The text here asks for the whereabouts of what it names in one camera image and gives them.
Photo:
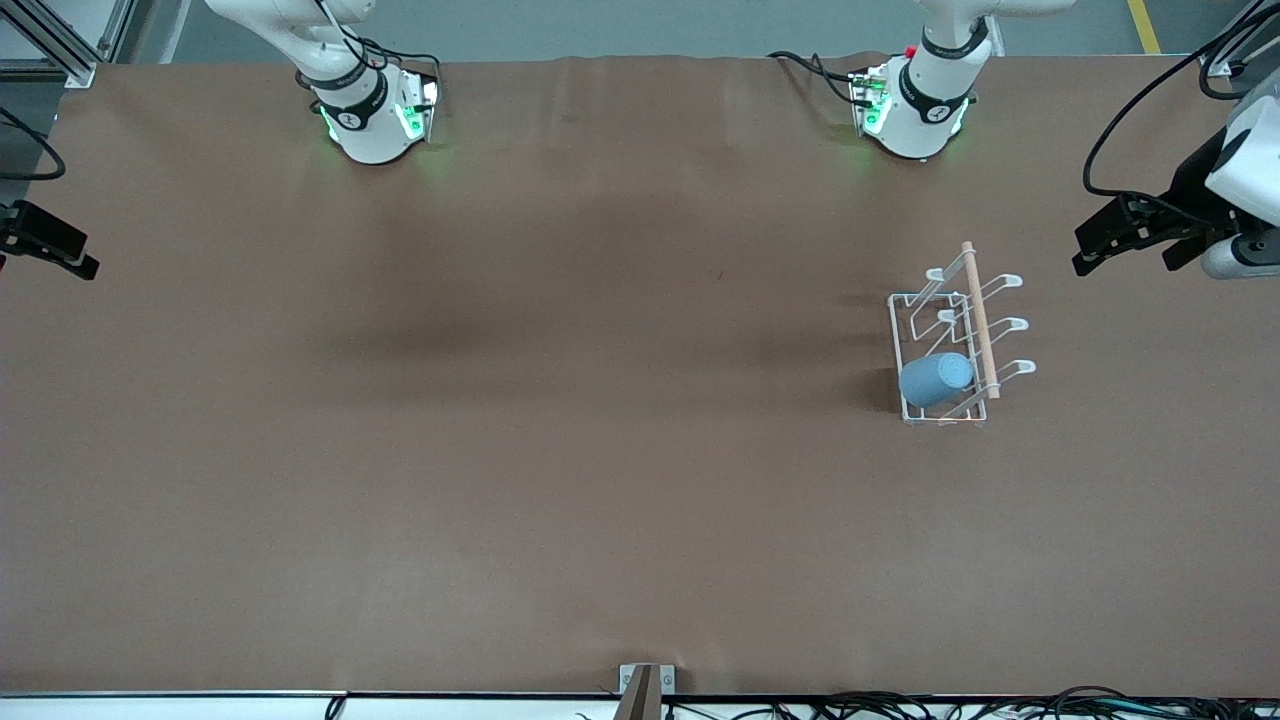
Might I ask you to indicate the brown table cover sheet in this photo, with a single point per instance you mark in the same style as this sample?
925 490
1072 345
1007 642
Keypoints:
600 450

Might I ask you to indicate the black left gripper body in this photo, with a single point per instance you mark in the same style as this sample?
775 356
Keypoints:
1188 188

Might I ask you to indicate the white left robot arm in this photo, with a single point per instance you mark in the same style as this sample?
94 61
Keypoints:
925 100

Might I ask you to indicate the metal base connector plate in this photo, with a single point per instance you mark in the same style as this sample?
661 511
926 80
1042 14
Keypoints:
425 100
868 100

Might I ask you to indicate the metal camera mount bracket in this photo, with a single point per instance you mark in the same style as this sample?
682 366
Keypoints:
645 695

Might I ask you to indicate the blue plastic cup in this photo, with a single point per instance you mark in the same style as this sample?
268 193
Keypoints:
935 380

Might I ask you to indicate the aluminium frame profile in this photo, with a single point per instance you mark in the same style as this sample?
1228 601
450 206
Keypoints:
60 50
1215 62

